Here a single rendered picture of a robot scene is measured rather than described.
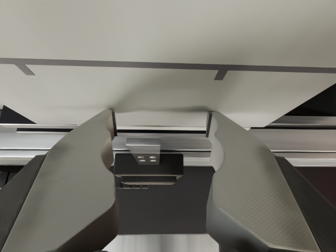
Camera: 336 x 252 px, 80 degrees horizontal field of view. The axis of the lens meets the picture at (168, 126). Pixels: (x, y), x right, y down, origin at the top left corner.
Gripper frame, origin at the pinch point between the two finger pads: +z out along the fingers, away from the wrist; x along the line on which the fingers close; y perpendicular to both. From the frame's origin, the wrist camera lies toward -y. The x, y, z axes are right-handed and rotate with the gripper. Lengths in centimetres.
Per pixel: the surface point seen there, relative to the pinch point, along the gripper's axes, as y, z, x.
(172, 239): 9.4, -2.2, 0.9
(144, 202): 47, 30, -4
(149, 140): 6.5, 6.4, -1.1
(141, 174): 19.5, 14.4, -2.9
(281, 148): 19.5, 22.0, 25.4
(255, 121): 1.7, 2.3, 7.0
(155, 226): 52, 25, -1
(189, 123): 2.2, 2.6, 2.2
